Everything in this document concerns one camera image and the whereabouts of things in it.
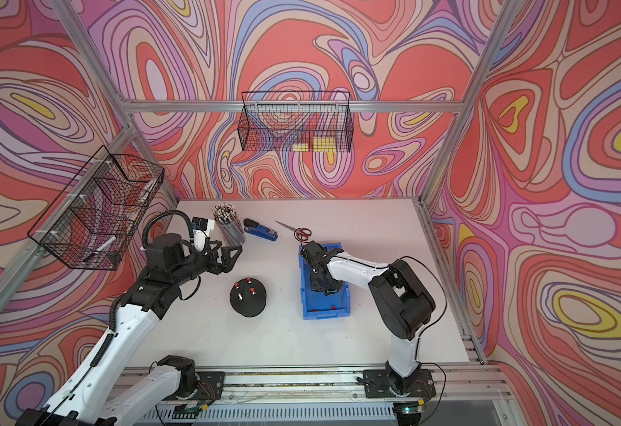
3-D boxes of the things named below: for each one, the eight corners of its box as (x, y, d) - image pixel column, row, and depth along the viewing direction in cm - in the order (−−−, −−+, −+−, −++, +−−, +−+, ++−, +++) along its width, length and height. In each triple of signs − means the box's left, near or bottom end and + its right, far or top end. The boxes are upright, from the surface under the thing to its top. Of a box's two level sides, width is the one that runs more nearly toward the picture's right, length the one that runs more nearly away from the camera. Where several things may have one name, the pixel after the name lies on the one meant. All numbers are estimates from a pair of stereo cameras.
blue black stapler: (244, 230, 111) (241, 222, 107) (249, 225, 113) (246, 216, 109) (274, 243, 107) (272, 235, 103) (278, 237, 109) (277, 229, 105)
